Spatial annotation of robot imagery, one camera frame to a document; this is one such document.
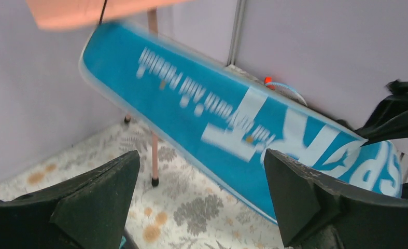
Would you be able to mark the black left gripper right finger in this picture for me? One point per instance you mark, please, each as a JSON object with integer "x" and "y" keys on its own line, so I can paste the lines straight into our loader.
{"x": 314, "y": 210}

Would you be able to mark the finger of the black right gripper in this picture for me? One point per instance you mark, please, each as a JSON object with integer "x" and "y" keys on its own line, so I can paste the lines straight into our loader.
{"x": 389, "y": 120}

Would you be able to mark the floral patterned mat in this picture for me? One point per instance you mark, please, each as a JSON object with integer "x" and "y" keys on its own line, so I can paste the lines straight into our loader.
{"x": 186, "y": 209}

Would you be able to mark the blue racket cover bag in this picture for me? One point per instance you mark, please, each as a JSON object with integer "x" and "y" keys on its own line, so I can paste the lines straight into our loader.
{"x": 223, "y": 123}

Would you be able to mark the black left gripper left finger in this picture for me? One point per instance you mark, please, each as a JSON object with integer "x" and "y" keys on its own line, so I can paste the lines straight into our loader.
{"x": 86, "y": 211}

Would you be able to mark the pink music stand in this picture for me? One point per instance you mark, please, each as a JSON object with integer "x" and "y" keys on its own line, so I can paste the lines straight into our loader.
{"x": 104, "y": 10}

